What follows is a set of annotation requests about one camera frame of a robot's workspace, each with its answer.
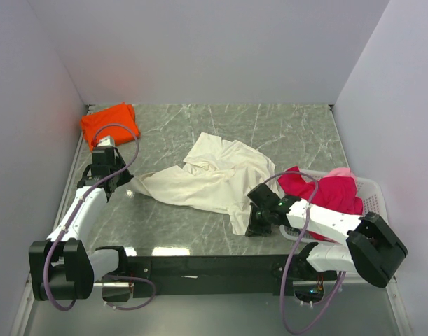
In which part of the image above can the light pink t shirt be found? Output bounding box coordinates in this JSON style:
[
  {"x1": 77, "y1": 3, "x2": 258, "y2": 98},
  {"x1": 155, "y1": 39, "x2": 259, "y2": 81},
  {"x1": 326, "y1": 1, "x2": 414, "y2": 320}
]
[{"x1": 326, "y1": 167, "x2": 356, "y2": 180}]

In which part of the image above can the white plastic laundry basket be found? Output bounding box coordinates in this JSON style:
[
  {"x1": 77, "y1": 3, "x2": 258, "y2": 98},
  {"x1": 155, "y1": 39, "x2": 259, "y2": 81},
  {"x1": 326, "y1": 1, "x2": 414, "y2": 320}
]
[{"x1": 279, "y1": 169, "x2": 389, "y2": 244}]

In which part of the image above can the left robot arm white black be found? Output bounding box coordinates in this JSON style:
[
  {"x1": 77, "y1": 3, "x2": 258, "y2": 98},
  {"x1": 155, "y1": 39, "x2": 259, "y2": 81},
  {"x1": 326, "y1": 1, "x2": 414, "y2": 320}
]
[{"x1": 29, "y1": 145, "x2": 133, "y2": 301}]

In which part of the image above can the folded orange t shirt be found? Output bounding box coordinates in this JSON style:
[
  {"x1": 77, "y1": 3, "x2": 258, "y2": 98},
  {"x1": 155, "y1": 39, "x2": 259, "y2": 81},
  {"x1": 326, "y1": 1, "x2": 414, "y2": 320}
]
[{"x1": 80, "y1": 102, "x2": 140, "y2": 151}]

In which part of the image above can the magenta t shirt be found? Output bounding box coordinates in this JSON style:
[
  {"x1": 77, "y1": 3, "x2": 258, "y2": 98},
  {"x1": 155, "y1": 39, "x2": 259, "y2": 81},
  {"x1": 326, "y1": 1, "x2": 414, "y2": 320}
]
[{"x1": 277, "y1": 166, "x2": 364, "y2": 242}]

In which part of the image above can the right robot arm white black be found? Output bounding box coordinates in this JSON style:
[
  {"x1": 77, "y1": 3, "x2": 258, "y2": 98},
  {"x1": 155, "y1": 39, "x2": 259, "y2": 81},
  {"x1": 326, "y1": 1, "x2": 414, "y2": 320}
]
[{"x1": 248, "y1": 183, "x2": 408, "y2": 288}]

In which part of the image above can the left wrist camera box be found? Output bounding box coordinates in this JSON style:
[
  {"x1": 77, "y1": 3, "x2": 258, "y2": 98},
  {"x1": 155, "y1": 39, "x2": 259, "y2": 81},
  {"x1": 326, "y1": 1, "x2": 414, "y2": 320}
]
[{"x1": 94, "y1": 136, "x2": 116, "y2": 148}]

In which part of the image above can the cream white t shirt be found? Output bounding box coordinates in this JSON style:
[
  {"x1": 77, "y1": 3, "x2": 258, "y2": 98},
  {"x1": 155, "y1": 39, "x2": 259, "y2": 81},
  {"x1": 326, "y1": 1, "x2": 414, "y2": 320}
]
[{"x1": 130, "y1": 132, "x2": 275, "y2": 235}]

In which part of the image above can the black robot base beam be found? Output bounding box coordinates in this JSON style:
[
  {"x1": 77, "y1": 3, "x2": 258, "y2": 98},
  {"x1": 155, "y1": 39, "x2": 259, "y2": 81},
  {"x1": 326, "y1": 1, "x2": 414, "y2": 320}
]
[{"x1": 87, "y1": 254, "x2": 339, "y2": 302}]

